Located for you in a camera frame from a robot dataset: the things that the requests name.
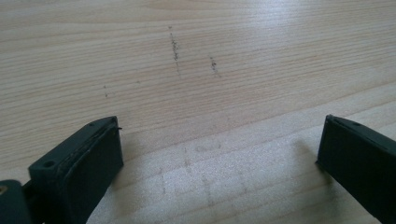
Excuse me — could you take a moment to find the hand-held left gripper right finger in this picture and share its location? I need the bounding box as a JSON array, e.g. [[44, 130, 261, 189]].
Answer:
[[316, 114, 396, 224]]

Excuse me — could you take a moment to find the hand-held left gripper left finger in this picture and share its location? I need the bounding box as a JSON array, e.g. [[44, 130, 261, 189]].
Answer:
[[28, 116, 124, 224]]

